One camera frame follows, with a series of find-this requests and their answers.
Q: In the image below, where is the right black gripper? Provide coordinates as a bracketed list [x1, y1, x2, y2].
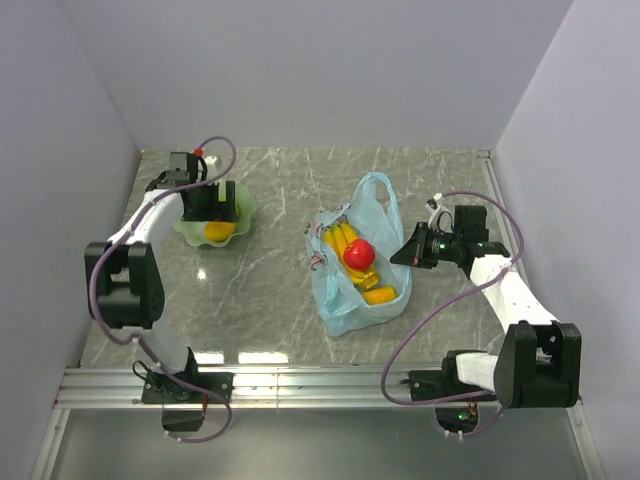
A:
[390, 222, 463, 269]

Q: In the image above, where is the yellow fake lemon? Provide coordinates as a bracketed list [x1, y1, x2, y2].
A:
[204, 221, 237, 243]

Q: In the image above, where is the red fake apple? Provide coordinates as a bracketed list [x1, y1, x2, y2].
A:
[343, 238, 376, 271]

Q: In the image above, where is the light blue plastic bag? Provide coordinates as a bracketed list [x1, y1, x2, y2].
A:
[305, 172, 412, 337]

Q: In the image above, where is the fake mango yellow green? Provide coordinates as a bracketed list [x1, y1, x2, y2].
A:
[362, 286, 397, 306]

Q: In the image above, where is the yellow fake banana bunch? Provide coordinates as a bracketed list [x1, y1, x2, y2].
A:
[323, 222, 380, 290]

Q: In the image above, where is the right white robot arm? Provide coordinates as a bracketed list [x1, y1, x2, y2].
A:
[390, 200, 582, 409]

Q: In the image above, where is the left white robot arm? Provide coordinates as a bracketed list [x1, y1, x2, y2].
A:
[84, 147, 239, 402]

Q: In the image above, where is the light green wavy plate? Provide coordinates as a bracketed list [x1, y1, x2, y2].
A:
[173, 183, 257, 248]

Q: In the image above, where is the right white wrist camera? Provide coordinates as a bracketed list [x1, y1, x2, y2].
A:
[425, 193, 453, 233]

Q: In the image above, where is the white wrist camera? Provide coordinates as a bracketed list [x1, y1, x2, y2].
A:
[425, 193, 453, 233]
[193, 148, 220, 168]

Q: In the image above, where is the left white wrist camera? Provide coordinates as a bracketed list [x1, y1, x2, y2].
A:
[193, 148, 220, 168]

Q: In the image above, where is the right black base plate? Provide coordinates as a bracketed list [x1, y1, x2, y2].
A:
[406, 370, 496, 402]

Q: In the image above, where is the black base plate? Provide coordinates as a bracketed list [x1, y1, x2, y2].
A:
[406, 370, 496, 402]
[141, 372, 234, 405]

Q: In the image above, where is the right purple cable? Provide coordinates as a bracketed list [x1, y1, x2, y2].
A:
[380, 190, 525, 439]

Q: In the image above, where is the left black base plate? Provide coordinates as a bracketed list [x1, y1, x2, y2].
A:
[141, 372, 234, 405]

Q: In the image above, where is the aluminium rail frame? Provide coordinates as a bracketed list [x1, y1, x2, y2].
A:
[29, 149, 606, 480]

